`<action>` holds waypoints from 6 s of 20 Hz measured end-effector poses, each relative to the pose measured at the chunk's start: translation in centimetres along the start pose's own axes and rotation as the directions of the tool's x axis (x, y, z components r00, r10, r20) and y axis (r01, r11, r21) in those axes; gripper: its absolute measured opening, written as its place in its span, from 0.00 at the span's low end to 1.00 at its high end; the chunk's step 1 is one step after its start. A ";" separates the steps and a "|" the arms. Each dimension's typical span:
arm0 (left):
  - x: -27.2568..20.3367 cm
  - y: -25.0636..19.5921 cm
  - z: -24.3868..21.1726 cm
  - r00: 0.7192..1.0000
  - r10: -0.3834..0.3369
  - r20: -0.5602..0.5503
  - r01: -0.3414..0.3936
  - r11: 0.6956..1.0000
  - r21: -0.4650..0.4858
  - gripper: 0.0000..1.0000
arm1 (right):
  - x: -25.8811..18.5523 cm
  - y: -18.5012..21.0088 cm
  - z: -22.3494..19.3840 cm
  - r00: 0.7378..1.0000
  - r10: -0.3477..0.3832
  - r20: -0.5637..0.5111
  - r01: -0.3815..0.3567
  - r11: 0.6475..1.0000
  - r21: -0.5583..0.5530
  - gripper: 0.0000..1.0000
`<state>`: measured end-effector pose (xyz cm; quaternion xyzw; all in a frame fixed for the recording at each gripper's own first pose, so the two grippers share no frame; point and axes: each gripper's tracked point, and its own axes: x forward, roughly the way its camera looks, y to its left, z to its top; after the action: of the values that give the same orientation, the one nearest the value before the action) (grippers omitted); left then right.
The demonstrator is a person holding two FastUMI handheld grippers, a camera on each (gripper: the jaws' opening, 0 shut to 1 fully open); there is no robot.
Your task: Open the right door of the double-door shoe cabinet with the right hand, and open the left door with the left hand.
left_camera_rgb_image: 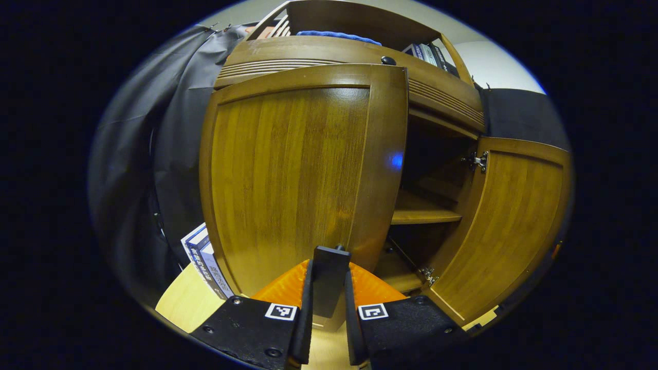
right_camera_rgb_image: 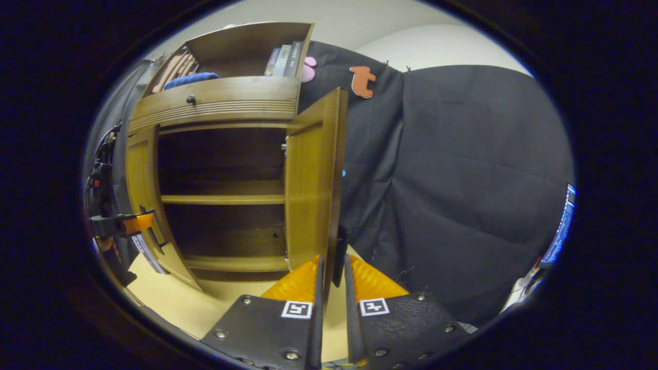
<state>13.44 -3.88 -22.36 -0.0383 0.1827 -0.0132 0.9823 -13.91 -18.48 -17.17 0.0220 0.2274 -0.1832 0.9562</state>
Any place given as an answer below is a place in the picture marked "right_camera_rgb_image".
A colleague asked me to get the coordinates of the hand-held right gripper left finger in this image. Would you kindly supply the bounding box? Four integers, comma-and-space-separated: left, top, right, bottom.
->
199, 255, 324, 370

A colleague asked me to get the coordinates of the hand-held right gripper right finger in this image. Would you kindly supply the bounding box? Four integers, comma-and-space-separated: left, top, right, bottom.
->
343, 254, 472, 369

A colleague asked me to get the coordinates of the wooden cabinet door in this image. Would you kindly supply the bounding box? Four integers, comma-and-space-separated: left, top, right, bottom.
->
125, 126, 202, 291
284, 87, 349, 288

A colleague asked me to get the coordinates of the wooden double-door shoe cabinet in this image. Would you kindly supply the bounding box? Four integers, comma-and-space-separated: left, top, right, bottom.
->
127, 22, 315, 283

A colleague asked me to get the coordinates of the wooden cabinet drawer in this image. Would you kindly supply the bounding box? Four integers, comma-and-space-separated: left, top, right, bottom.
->
127, 76, 301, 135

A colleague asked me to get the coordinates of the white book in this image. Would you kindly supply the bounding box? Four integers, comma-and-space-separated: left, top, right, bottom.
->
131, 234, 166, 275

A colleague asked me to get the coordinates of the wooden inner shelf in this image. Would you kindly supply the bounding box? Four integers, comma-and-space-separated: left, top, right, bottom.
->
160, 179, 286, 206

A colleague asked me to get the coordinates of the blue folded towel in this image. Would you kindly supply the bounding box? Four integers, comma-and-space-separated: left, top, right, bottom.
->
163, 72, 220, 91

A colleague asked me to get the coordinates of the white object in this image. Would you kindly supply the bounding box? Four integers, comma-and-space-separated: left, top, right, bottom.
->
501, 265, 546, 312

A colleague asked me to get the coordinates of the black backdrop cloth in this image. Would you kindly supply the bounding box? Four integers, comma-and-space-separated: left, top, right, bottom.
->
85, 41, 575, 327

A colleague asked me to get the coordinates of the book with picture cover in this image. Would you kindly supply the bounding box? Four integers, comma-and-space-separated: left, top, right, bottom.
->
264, 47, 281, 78

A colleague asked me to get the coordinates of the grey spine book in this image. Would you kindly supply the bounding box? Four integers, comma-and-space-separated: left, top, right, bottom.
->
273, 44, 293, 78

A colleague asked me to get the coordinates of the blue printed panel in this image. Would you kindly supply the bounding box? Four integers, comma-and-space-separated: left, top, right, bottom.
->
539, 182, 576, 265

